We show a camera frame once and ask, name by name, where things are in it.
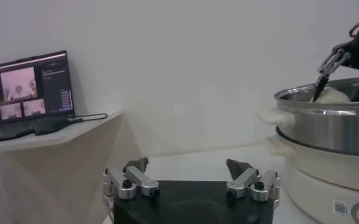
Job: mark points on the white electric cooker pot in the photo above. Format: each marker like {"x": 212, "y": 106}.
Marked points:
{"x": 313, "y": 182}

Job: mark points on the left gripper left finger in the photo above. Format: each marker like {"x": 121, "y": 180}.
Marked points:
{"x": 136, "y": 179}

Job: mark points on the white work table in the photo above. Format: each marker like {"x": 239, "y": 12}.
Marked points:
{"x": 197, "y": 164}

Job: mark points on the white steamed baozi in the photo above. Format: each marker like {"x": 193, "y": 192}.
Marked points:
{"x": 331, "y": 95}

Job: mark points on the black computer mouse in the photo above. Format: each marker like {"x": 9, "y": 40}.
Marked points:
{"x": 51, "y": 126}

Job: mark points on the white side table with mouse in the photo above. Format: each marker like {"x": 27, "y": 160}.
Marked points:
{"x": 84, "y": 131}

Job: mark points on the perforated steel steamer basket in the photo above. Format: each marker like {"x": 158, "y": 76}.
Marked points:
{"x": 319, "y": 131}

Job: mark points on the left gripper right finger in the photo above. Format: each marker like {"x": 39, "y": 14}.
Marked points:
{"x": 246, "y": 179}

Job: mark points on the black laptop with dark screen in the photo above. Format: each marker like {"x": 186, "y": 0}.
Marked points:
{"x": 54, "y": 88}

